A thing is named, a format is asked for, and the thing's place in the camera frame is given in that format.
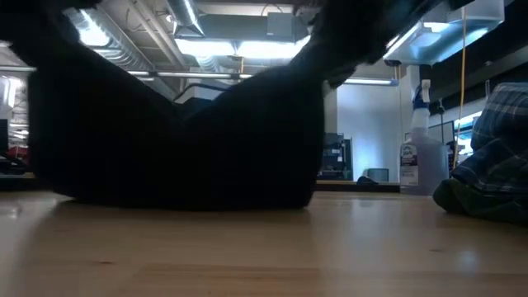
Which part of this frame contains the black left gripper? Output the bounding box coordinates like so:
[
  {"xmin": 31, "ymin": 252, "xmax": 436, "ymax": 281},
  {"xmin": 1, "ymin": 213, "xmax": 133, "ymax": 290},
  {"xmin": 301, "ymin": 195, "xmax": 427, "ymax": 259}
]
[{"xmin": 0, "ymin": 0, "xmax": 102, "ymax": 54}]

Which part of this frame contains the small grey bin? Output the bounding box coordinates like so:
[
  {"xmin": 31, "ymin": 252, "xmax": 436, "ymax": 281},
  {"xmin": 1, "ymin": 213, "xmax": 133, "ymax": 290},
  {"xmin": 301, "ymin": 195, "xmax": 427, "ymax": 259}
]
[{"xmin": 363, "ymin": 167, "xmax": 390, "ymax": 182}]

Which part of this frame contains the navy white striped fabric bin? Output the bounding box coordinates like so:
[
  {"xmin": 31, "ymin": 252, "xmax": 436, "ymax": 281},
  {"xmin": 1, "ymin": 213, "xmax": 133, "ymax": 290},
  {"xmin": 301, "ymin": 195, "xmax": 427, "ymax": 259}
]
[{"xmin": 172, "ymin": 82, "xmax": 230, "ymax": 120}]

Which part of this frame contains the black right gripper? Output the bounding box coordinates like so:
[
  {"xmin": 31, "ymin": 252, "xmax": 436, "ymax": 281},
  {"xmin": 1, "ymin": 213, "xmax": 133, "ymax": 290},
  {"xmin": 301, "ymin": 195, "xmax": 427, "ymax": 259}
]
[{"xmin": 296, "ymin": 0, "xmax": 446, "ymax": 88}]

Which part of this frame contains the dark green button shirt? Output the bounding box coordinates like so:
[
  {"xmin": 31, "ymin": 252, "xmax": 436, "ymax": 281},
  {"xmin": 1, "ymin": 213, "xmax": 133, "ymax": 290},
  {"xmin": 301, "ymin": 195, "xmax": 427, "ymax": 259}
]
[{"xmin": 432, "ymin": 177, "xmax": 528, "ymax": 226}]

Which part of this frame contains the blue plaid shirt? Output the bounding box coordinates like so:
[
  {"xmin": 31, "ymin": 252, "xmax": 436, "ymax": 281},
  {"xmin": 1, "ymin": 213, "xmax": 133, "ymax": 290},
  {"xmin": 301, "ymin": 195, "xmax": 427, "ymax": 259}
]
[{"xmin": 451, "ymin": 82, "xmax": 528, "ymax": 195}]

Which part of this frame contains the dark equipment cabinet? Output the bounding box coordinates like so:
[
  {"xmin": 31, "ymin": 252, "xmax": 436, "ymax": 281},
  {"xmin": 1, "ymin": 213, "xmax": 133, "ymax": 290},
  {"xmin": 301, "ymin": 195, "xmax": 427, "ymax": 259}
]
[{"xmin": 319, "ymin": 131, "xmax": 355, "ymax": 181}]

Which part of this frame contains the black aluminium table frame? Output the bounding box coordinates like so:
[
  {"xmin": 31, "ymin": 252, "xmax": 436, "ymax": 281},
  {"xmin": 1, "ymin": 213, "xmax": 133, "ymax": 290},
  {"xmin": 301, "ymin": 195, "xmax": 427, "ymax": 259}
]
[{"xmin": 0, "ymin": 172, "xmax": 401, "ymax": 194}]

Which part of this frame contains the yellow hanging cord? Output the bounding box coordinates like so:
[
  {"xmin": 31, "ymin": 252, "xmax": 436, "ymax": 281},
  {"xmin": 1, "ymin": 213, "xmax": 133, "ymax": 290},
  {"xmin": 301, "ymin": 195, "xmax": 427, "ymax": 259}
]
[{"xmin": 453, "ymin": 6, "xmax": 469, "ymax": 168}]

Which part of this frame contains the black knit garment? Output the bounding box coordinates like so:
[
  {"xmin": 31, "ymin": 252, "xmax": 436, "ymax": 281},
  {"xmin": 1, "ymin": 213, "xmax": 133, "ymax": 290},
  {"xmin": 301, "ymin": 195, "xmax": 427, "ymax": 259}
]
[{"xmin": 26, "ymin": 40, "xmax": 331, "ymax": 211}]

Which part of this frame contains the clear spray bottle blue nozzle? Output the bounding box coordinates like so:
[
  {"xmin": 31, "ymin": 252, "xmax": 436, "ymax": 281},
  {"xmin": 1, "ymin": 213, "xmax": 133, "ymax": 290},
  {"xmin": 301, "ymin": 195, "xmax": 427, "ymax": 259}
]
[{"xmin": 398, "ymin": 78, "xmax": 450, "ymax": 196}]

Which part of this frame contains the LED light bar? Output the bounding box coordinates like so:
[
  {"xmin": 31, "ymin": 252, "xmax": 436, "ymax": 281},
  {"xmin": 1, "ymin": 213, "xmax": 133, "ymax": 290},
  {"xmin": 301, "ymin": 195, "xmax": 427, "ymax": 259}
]
[{"xmin": 0, "ymin": 65, "xmax": 399, "ymax": 87}]

